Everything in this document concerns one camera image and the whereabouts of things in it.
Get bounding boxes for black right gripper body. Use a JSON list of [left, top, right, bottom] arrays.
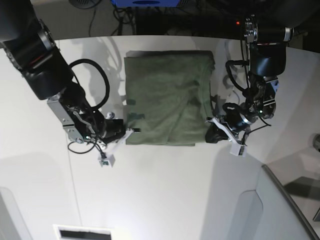
[[98, 119, 125, 145]]

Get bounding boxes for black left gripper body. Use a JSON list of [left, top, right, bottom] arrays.
[[222, 102, 258, 133]]

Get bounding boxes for green t-shirt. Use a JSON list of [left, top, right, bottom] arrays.
[[124, 50, 215, 146]]

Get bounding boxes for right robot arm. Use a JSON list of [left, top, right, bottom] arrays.
[[0, 0, 126, 147]]

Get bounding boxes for blue box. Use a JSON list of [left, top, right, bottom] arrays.
[[111, 0, 180, 8]]

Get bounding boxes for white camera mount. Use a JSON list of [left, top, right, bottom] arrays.
[[98, 112, 141, 168], [205, 117, 247, 157]]

